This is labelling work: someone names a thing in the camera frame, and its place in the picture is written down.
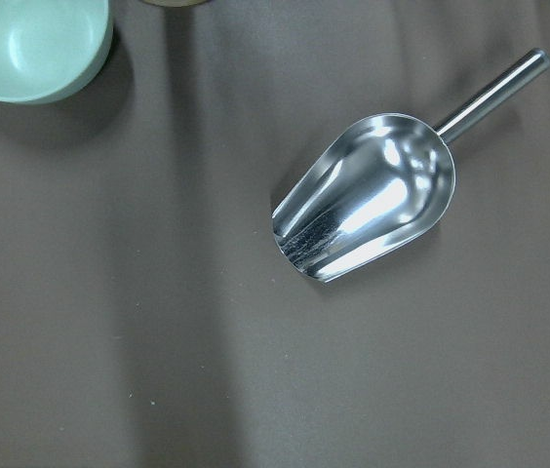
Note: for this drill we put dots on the metal scoop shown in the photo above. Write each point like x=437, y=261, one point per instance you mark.
x=385, y=181

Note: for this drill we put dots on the wooden mug tree stand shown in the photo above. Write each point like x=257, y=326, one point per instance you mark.
x=175, y=3

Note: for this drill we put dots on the mint green bowl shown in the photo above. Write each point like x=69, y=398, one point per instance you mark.
x=50, y=50

